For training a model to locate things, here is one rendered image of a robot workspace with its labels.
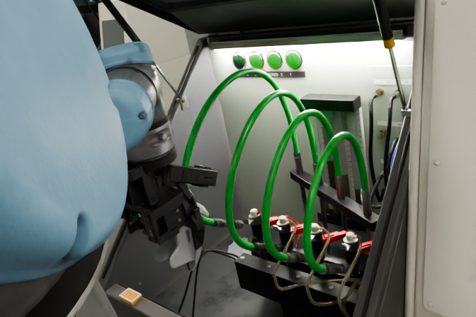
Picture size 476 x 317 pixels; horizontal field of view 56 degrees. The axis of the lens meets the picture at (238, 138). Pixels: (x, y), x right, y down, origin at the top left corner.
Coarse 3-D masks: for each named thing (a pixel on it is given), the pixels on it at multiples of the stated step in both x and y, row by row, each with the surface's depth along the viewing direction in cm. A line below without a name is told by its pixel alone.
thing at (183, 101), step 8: (104, 0) 106; (112, 8) 107; (120, 16) 109; (120, 24) 110; (128, 24) 111; (128, 32) 111; (136, 40) 112; (160, 72) 119; (168, 80) 121; (184, 104) 126
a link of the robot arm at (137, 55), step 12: (108, 48) 59; (120, 48) 57; (132, 48) 56; (144, 48) 58; (108, 60) 56; (120, 60) 56; (132, 60) 56; (144, 60) 57; (144, 72) 56; (156, 72) 60; (156, 84) 57; (156, 108) 59; (156, 120) 60
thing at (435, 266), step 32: (416, 0) 72; (448, 0) 69; (416, 32) 73; (448, 32) 70; (416, 64) 74; (448, 64) 71; (416, 96) 75; (448, 96) 71; (416, 128) 76; (448, 128) 72; (416, 160) 77; (448, 160) 73; (416, 192) 78; (448, 192) 74; (416, 224) 79; (448, 224) 75; (416, 256) 80; (448, 256) 75; (416, 288) 81; (448, 288) 76
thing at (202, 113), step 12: (240, 72) 95; (252, 72) 98; (264, 72) 101; (228, 84) 92; (276, 84) 105; (216, 96) 90; (204, 108) 88; (288, 108) 109; (288, 120) 111; (192, 132) 87; (192, 144) 86
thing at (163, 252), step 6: (168, 240) 70; (174, 240) 71; (162, 246) 70; (168, 246) 71; (174, 246) 71; (156, 252) 69; (162, 252) 70; (168, 252) 71; (156, 258) 69; (162, 258) 70; (168, 258) 71; (186, 264) 72
